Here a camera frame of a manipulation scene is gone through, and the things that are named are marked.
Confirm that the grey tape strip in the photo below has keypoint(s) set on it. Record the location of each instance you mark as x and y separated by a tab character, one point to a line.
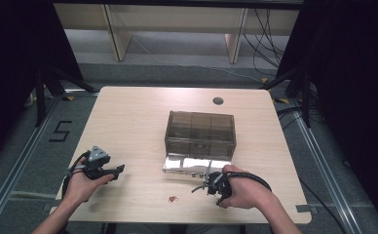
304	208

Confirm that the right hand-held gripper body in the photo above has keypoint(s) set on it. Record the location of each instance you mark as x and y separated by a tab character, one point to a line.
219	187

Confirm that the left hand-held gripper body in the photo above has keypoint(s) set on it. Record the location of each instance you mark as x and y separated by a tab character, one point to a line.
96	161

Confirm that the person's right hand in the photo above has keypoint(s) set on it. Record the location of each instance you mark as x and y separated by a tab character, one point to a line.
247	191

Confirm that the person's left hand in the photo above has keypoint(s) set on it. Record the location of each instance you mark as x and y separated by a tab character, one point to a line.
81	187

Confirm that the transparent brown storage box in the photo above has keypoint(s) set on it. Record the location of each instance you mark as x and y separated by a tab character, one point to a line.
199	138

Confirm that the small red-brown item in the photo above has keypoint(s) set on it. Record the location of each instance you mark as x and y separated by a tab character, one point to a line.
173	199

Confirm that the beige wooden shelf unit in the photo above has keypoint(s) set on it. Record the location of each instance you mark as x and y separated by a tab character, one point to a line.
177	19

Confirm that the black metal stand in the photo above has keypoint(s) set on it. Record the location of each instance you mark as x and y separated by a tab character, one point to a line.
299	91
49	87

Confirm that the dark curtain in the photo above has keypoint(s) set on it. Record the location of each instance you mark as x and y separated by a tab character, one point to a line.
18	65
349	84

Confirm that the aluminium floor rail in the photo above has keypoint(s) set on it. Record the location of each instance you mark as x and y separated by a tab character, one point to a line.
21	162
323	169

